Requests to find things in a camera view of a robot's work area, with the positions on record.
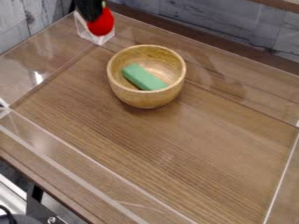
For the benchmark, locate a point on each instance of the red plush strawberry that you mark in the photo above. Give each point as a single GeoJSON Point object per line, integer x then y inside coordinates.
{"type": "Point", "coordinates": [103, 25]}

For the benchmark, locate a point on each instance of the green rectangular block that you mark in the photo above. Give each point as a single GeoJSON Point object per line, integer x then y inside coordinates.
{"type": "Point", "coordinates": [141, 79]}

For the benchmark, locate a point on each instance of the clear acrylic tray wall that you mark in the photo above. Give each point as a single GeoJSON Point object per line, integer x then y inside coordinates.
{"type": "Point", "coordinates": [210, 159]}

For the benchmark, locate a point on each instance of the black table leg bracket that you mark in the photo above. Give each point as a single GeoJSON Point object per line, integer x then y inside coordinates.
{"type": "Point", "coordinates": [45, 209]}

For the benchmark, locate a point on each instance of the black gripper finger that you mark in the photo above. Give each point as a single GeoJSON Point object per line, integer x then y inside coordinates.
{"type": "Point", "coordinates": [89, 8]}

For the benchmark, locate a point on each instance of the wooden bowl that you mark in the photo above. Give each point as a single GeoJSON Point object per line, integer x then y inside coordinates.
{"type": "Point", "coordinates": [157, 60]}

